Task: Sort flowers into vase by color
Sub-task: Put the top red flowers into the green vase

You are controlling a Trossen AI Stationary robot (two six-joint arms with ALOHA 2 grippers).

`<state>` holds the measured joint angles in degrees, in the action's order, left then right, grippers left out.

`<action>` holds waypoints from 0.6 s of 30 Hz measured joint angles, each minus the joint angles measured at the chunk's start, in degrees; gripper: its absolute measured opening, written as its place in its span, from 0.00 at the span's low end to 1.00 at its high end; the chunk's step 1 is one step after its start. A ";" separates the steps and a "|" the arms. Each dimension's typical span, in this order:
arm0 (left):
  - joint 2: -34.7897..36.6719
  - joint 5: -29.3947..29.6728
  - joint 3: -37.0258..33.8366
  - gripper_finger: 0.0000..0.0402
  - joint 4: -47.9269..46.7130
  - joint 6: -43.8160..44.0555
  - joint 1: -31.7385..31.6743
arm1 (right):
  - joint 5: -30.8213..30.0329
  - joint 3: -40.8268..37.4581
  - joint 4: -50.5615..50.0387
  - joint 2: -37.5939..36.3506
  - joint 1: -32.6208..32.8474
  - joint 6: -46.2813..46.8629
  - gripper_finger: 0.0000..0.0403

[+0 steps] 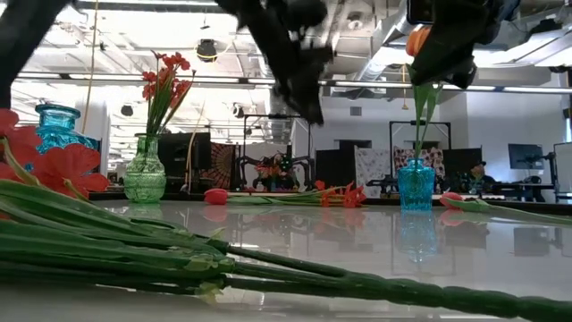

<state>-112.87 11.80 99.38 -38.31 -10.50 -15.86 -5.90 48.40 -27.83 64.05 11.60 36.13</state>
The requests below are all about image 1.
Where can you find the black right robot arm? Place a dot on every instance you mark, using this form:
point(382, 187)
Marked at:
point(500, 13)

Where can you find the pink floral cloth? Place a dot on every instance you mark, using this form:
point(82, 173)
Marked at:
point(429, 156)

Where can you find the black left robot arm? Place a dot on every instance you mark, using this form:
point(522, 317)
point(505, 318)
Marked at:
point(22, 36)

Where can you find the black round ceiling fixture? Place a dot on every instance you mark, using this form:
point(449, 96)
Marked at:
point(237, 111)
point(127, 110)
point(206, 50)

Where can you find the dark computer monitor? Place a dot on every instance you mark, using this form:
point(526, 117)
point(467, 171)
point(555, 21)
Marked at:
point(525, 156)

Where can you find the pink-red artificial tulip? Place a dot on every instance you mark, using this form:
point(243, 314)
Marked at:
point(450, 199)

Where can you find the red artificial tulip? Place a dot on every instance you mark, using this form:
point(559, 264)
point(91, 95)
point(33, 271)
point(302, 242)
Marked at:
point(216, 196)

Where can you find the blue glass vase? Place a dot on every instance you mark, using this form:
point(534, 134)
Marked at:
point(415, 188)
point(58, 132)

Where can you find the orange artificial tulip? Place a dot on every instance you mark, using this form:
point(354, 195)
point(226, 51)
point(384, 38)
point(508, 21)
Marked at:
point(420, 107)
point(418, 40)

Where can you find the green glass vase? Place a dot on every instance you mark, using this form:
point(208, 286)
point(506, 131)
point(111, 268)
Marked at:
point(144, 174)

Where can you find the red flower bouquet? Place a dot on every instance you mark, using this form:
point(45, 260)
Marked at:
point(353, 197)
point(134, 250)
point(176, 60)

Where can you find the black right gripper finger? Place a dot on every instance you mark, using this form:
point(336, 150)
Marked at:
point(465, 76)
point(442, 53)

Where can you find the white floral cloth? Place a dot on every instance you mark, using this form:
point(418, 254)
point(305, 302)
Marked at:
point(373, 167)

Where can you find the dark cabinet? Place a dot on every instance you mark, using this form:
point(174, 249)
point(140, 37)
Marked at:
point(179, 156)

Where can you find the person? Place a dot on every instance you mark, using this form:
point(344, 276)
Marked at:
point(479, 172)

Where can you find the black table frame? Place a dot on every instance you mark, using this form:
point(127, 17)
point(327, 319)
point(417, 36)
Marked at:
point(111, 195)

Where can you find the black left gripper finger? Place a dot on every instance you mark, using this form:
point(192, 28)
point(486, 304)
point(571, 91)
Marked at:
point(324, 67)
point(297, 76)

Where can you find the black frame robot station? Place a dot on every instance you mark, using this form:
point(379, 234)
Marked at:
point(277, 174)

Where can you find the orange mandala cloth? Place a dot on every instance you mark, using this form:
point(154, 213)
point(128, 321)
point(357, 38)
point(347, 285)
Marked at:
point(222, 165)

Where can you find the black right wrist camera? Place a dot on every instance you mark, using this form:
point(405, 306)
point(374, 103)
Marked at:
point(420, 11)

